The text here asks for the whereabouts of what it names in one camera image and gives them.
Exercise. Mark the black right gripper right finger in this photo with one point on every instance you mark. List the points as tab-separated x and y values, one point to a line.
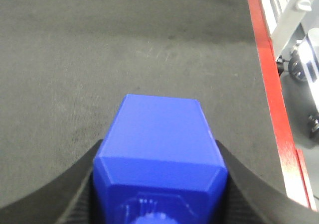
250	200

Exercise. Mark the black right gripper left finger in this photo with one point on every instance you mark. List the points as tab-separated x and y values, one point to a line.
65	199

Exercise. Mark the blue plastic bottle-shaped part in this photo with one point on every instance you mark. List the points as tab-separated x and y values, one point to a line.
159	164

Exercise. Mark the red conveyor side rail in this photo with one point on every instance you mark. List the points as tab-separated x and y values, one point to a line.
295	175

